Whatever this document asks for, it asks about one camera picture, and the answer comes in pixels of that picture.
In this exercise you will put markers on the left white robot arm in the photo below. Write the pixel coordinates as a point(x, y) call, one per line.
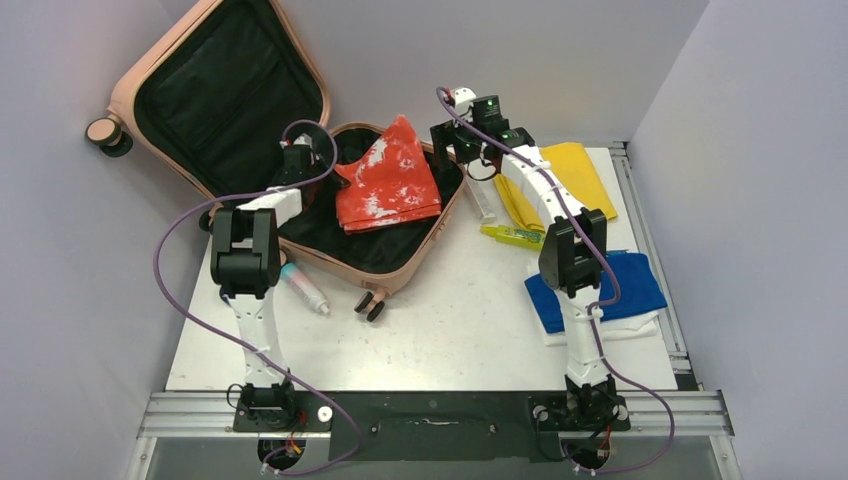
point(246, 263)

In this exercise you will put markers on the white pink spray bottle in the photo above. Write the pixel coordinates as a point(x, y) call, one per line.
point(304, 288)

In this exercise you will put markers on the yellow green tube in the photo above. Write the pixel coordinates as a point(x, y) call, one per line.
point(531, 240)

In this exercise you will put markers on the red white tie-dye cloth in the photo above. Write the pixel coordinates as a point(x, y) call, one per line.
point(390, 184)

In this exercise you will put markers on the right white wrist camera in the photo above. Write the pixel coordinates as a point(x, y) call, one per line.
point(461, 99)

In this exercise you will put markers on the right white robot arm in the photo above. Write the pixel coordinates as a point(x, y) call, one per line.
point(572, 261)

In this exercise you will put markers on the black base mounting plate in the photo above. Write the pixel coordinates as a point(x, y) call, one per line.
point(430, 426)

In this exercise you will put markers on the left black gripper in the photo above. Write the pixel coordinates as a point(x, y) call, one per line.
point(335, 182)

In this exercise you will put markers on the blue folded cloth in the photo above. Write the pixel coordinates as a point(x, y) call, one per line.
point(629, 291)

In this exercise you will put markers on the white toothpaste box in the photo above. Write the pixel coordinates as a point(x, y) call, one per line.
point(480, 202)

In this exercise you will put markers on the yellow cloth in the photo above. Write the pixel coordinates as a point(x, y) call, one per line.
point(574, 169)

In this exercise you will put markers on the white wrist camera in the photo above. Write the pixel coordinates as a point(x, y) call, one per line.
point(461, 99)
point(304, 140)

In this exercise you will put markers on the aluminium frame rail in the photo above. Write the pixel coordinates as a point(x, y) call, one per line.
point(675, 435)

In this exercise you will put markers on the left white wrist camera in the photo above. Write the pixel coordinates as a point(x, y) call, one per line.
point(304, 140)

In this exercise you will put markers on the pink hard-shell suitcase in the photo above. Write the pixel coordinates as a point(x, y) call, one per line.
point(214, 97)

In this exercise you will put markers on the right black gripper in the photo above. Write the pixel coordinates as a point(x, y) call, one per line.
point(447, 134)

